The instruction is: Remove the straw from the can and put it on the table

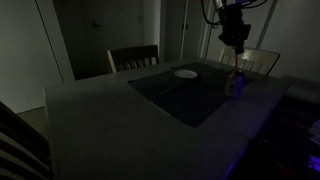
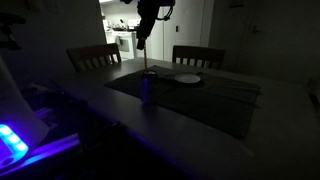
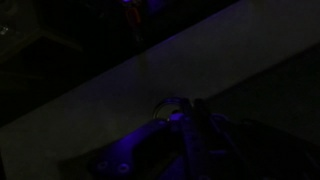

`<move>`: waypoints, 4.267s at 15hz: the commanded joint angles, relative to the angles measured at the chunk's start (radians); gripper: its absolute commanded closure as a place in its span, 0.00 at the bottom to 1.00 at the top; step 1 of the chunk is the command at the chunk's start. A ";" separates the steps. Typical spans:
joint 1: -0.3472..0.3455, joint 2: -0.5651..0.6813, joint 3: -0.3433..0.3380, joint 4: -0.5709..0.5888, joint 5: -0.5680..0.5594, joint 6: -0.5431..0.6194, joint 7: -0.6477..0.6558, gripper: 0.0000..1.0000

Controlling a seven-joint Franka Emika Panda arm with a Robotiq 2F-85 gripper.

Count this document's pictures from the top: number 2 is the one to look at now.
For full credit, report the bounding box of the white countertop appliance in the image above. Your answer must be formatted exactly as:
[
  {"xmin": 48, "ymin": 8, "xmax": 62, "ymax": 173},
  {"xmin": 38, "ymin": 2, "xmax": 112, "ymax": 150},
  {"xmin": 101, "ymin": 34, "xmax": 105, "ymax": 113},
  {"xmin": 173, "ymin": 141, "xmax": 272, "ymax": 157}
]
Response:
[{"xmin": 127, "ymin": 18, "xmax": 141, "ymax": 29}]

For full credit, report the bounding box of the metal drink can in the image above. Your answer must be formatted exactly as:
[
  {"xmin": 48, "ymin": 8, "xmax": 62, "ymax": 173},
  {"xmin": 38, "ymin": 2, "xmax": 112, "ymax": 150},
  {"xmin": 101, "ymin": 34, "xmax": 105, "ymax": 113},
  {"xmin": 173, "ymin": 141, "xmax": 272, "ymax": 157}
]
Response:
[{"xmin": 139, "ymin": 69, "xmax": 158, "ymax": 107}]

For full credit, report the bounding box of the lever door handle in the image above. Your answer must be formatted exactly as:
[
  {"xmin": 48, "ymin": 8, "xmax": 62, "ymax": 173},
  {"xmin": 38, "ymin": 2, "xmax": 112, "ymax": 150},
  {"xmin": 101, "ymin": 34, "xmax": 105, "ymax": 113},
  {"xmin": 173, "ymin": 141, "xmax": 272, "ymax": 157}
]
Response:
[{"xmin": 250, "ymin": 24, "xmax": 262, "ymax": 34}]

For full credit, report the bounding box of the red striped drinking straw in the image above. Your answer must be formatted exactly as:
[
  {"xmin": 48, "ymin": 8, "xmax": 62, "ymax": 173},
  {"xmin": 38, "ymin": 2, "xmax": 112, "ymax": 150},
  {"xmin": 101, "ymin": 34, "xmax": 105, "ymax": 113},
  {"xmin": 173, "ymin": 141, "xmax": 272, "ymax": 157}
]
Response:
[{"xmin": 142, "ymin": 48, "xmax": 149, "ymax": 72}]

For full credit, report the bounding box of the striped chair back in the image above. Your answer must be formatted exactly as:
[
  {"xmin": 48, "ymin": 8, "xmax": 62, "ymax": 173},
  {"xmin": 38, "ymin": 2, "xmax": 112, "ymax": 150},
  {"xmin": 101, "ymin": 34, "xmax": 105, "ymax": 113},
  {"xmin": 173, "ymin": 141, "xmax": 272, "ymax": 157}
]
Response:
[{"xmin": 65, "ymin": 43, "xmax": 123, "ymax": 73}]

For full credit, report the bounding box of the dark wooden slat chair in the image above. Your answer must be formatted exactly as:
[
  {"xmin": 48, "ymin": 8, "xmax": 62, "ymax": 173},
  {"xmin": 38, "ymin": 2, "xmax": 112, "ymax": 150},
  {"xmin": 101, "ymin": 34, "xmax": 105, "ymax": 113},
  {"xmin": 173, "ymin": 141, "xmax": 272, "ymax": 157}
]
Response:
[{"xmin": 171, "ymin": 44, "xmax": 226, "ymax": 70}]

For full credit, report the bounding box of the dark interior door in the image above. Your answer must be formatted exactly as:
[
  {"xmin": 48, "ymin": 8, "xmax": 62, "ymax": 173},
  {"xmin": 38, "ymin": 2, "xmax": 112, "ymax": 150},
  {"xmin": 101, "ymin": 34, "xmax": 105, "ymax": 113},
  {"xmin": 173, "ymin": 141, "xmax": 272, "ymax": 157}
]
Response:
[{"xmin": 244, "ymin": 0, "xmax": 303, "ymax": 79}]

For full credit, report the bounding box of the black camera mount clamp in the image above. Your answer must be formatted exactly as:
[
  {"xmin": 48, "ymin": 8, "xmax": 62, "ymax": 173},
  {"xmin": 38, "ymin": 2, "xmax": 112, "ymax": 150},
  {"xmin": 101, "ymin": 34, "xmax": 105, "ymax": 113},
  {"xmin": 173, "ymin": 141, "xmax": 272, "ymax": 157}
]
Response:
[{"xmin": 0, "ymin": 12, "xmax": 27, "ymax": 51}]

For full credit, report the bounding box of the white round plate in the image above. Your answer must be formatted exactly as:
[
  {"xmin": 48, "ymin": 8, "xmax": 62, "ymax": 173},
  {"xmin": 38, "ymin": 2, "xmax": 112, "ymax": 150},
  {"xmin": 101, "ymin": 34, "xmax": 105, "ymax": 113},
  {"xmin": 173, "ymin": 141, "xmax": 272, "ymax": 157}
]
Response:
[{"xmin": 174, "ymin": 73, "xmax": 202, "ymax": 85}]

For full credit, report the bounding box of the dark fabric placemat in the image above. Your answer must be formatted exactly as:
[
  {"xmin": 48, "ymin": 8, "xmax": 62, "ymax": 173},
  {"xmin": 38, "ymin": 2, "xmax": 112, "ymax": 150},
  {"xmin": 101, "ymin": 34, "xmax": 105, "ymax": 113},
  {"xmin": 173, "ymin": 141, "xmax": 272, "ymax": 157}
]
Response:
[
  {"xmin": 156, "ymin": 71, "xmax": 262, "ymax": 138},
  {"xmin": 104, "ymin": 64, "xmax": 204, "ymax": 99}
]

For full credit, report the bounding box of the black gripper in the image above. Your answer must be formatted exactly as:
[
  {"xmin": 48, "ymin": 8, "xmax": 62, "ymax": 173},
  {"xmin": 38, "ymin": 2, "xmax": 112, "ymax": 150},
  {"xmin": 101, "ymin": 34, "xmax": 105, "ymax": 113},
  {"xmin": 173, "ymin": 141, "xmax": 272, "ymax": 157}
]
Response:
[{"xmin": 135, "ymin": 0, "xmax": 159, "ymax": 51}]

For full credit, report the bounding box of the hanging dish towel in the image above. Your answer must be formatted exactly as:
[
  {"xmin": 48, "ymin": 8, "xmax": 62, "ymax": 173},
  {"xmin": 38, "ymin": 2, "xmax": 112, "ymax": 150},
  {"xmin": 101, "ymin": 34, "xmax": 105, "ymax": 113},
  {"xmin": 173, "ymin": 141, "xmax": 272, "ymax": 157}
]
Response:
[{"xmin": 114, "ymin": 34, "xmax": 123, "ymax": 48}]

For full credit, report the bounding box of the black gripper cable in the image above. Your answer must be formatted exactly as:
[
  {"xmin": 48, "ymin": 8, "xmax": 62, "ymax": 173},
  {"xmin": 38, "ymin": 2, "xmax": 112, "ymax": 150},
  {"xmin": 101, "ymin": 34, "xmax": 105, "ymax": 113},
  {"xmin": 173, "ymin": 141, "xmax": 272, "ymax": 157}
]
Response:
[{"xmin": 156, "ymin": 0, "xmax": 176, "ymax": 22}]

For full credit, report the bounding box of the white kitchen stove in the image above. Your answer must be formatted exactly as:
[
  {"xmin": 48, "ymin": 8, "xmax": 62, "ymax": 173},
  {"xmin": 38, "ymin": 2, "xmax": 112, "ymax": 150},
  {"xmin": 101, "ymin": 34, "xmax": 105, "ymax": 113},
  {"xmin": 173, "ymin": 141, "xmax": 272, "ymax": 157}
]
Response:
[{"xmin": 113, "ymin": 30, "xmax": 135, "ymax": 62}]

